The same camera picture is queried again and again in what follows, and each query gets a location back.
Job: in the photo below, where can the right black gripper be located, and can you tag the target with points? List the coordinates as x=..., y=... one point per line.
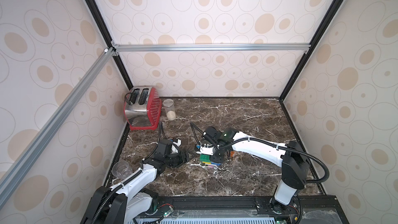
x=216, y=149

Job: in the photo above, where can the clear glass with powder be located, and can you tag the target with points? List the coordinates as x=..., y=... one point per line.
x=169, y=107

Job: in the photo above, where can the green lego brick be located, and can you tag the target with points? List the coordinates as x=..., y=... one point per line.
x=205, y=158

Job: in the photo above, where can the red silver toaster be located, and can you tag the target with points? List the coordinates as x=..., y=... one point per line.
x=142, y=108

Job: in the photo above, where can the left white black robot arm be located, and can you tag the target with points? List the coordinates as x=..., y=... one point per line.
x=122, y=202

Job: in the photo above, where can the horizontal aluminium back rail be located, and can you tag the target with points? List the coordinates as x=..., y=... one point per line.
x=212, y=47

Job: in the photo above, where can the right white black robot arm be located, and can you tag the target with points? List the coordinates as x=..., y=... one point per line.
x=290, y=157

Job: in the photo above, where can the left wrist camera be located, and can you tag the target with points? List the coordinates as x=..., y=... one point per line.
x=176, y=146

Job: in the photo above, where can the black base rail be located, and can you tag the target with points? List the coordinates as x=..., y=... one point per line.
x=245, y=210

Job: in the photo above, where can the clear plastic cup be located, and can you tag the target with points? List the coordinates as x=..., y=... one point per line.
x=122, y=170

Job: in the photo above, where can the left aluminium side rail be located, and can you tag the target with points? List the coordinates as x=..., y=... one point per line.
x=24, y=163

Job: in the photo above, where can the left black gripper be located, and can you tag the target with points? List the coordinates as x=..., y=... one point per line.
x=182, y=159

